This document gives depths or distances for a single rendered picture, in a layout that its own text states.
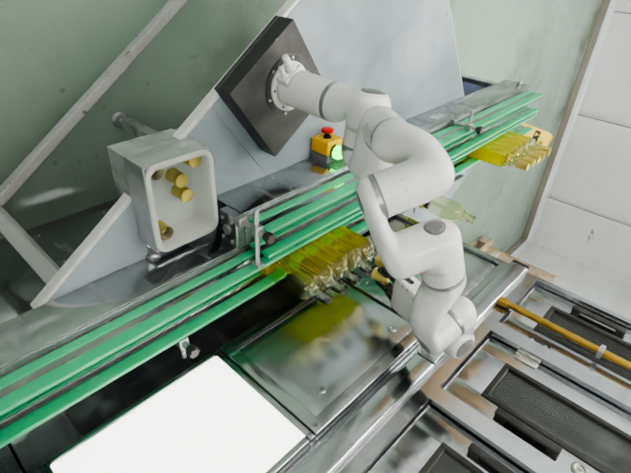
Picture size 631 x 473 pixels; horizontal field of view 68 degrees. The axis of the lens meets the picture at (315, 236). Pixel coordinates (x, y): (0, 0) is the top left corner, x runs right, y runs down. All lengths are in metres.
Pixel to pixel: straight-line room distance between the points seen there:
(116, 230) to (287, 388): 0.54
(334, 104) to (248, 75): 0.22
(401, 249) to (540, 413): 0.64
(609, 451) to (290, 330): 0.78
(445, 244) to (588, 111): 6.22
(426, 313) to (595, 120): 6.16
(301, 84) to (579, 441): 1.04
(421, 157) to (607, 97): 6.12
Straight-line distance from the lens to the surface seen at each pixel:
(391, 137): 0.87
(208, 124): 1.23
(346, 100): 1.09
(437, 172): 0.83
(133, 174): 1.11
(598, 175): 7.16
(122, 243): 1.21
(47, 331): 1.13
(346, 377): 1.18
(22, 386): 1.07
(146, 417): 1.15
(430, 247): 0.83
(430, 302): 0.95
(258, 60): 1.20
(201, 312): 1.21
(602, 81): 6.90
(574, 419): 1.34
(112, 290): 1.18
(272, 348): 1.24
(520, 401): 1.31
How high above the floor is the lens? 1.70
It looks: 34 degrees down
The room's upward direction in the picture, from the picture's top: 119 degrees clockwise
